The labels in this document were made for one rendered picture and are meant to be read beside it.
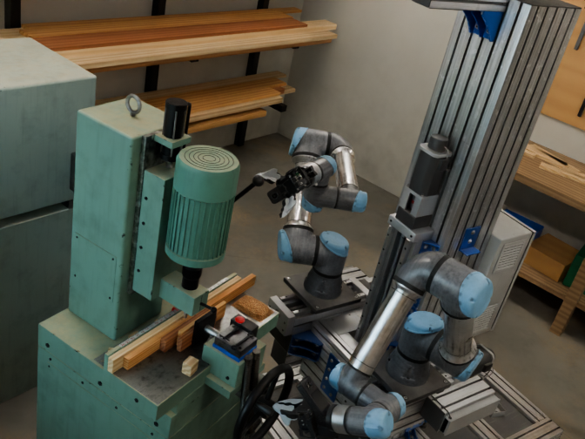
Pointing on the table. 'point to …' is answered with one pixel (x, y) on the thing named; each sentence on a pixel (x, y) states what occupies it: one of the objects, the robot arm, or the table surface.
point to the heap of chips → (253, 307)
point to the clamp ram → (204, 327)
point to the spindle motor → (201, 205)
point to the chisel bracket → (188, 300)
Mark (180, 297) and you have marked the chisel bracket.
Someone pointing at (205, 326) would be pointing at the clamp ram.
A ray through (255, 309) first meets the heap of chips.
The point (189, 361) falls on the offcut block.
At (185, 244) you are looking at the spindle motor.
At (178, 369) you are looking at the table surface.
